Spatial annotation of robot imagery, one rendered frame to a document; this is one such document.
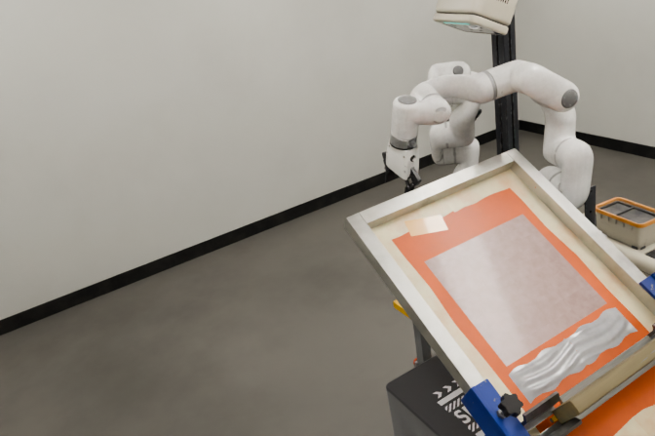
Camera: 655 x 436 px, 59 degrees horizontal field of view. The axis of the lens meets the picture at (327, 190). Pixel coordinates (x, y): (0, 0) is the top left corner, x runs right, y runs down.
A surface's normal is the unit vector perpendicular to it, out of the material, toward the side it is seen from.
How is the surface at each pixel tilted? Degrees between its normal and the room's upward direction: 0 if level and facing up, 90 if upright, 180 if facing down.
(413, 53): 90
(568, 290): 32
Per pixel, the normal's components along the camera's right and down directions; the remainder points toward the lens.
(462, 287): 0.14, -0.64
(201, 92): 0.51, 0.26
